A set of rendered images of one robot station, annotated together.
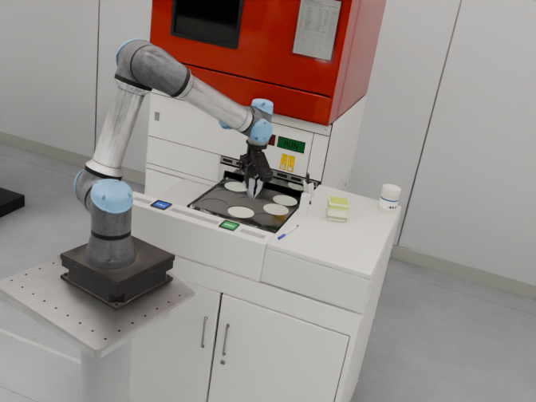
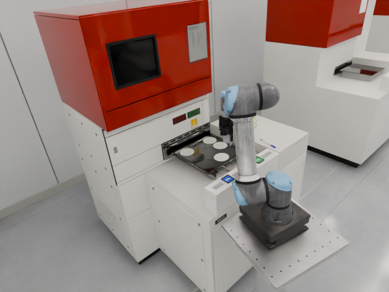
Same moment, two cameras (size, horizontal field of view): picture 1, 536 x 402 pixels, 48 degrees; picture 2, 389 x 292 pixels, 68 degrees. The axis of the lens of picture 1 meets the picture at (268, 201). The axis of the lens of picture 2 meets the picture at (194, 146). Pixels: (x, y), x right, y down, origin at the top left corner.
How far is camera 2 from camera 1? 200 cm
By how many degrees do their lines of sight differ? 50
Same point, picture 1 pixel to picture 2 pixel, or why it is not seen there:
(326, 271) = (297, 144)
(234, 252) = (268, 168)
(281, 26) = (180, 50)
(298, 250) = (287, 145)
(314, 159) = (205, 113)
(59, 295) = (291, 252)
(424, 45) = not seen: hidden behind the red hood
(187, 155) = (142, 159)
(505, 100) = not seen: hidden behind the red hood
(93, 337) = (337, 242)
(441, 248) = not seen: hidden behind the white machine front
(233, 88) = (164, 101)
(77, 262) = (284, 229)
